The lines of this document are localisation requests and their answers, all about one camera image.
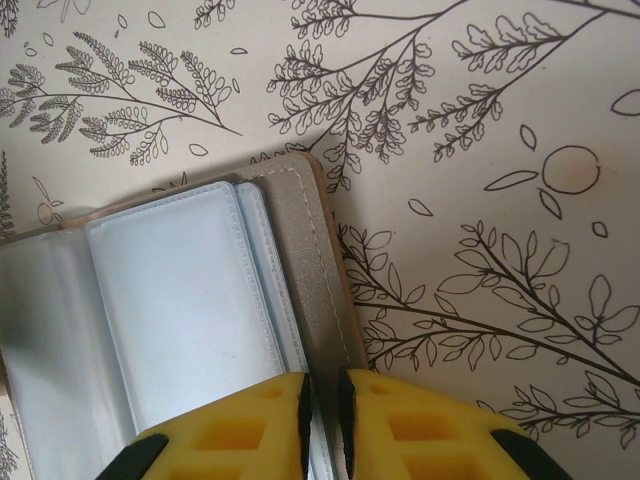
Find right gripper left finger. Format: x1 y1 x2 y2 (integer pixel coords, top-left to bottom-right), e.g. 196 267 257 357
99 371 315 480

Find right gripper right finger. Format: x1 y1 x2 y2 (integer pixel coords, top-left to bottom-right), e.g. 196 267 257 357
336 368 570 480

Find grey card holder clear sleeves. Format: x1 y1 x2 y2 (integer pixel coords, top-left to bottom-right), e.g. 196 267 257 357
0 151 375 480

